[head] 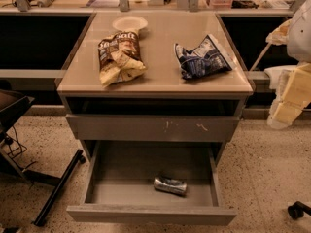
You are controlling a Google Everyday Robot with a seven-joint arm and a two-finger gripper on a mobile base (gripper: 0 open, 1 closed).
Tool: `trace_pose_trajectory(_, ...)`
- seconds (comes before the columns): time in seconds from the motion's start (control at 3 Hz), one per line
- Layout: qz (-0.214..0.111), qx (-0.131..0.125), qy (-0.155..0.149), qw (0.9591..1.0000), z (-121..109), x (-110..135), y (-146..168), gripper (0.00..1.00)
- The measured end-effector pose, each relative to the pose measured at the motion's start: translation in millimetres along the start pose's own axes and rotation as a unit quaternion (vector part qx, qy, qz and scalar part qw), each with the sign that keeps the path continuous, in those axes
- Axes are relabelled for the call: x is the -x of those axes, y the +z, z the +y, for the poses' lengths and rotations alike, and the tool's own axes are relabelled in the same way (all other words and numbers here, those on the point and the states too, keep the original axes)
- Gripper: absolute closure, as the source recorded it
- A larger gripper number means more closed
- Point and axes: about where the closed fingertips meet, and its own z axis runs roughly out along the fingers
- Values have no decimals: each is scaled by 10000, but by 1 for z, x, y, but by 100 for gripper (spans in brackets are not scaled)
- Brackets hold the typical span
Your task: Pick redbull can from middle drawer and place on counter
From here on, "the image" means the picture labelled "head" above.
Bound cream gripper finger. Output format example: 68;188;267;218
265;19;291;46
267;63;311;129

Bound silver blue redbull can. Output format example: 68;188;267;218
154;176;188;196

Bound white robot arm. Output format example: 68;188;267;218
264;0;311;129

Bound grey drawer cabinet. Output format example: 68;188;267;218
57;11;253;159

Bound open lower drawer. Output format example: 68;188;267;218
67;141;236;225

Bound closed upper drawer front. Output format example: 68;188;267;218
66;114;239;142

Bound white stick with dark tip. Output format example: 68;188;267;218
249;43;271;71

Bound white curved chair armrest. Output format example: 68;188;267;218
264;65;295;89

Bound blue chip bag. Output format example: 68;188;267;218
174;34;236;80

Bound black chair caster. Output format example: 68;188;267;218
288;201;311;219

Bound brown salt chip bag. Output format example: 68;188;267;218
97;29;147;86

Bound black cart with legs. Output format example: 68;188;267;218
0;89;86;227

